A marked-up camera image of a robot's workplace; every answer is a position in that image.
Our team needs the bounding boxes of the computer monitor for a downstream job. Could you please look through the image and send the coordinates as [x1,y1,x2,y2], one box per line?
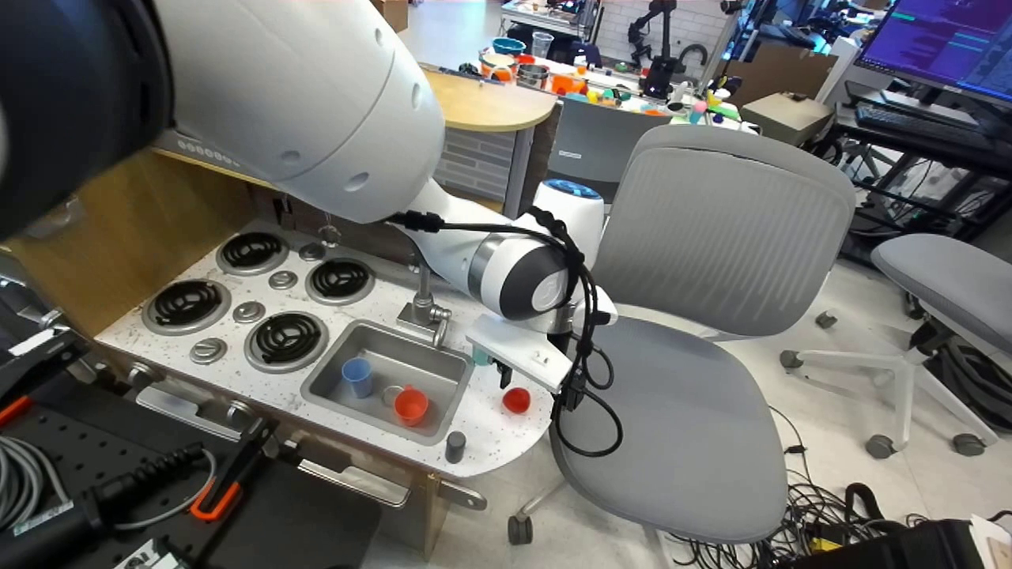
[857,0,1012,112]

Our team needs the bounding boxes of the red toy cup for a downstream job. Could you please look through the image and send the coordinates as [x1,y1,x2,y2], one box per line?
[393,384,432,431]

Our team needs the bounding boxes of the cardboard box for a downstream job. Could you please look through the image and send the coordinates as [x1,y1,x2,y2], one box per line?
[737,87,838,147]

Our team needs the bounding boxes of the grey office chair white base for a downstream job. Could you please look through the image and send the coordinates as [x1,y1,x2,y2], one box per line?
[776,231,1012,463]

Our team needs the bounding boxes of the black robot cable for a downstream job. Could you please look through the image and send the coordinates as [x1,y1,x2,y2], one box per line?
[383,204,629,462]

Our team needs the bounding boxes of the black bag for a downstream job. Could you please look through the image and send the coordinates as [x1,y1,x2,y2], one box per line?
[776,516,1012,569]

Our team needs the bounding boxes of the grey cylinder toy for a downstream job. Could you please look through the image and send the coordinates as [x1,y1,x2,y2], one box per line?
[442,428,471,468]

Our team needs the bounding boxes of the black spiral stove burner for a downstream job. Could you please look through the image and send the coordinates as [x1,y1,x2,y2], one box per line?
[242,310,332,376]
[216,226,292,279]
[305,257,378,310]
[143,275,234,337]

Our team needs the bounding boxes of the silver toy faucet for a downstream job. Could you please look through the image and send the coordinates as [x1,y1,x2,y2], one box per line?
[394,261,456,347]

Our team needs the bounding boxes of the grey mesh office chair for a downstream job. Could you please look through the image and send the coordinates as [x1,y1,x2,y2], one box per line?
[502,119,861,551]

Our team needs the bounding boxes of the silver toy sink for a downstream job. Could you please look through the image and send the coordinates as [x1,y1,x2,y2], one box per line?
[299,318,473,447]

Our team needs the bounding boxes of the orange clamp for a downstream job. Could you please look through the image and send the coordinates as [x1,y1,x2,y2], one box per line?
[187,475,249,528]
[0,393,34,431]

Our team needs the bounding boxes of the black floor cables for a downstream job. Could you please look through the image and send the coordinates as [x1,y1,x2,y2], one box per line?
[668,407,923,569]

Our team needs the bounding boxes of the white speckled toy kitchen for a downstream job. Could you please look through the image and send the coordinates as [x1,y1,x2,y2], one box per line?
[91,219,559,559]

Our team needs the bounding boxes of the coiled grey cable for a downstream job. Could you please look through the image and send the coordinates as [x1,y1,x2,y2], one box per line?
[0,432,78,536]

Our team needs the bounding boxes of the black handle tool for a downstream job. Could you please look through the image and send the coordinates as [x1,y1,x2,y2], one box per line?
[0,440,219,569]

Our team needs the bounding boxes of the black pegboard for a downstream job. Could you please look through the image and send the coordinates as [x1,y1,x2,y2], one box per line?
[0,365,385,569]

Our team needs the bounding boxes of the blue toy cup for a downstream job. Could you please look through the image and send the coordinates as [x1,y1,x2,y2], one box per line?
[338,356,378,400]

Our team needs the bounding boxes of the round wooden table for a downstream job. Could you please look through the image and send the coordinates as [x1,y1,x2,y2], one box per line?
[422,66,564,220]

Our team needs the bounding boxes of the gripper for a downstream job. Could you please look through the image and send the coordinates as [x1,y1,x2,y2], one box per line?
[463,296,594,394]

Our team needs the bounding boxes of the black chair caster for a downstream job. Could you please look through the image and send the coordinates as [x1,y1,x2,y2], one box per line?
[502,508,538,551]

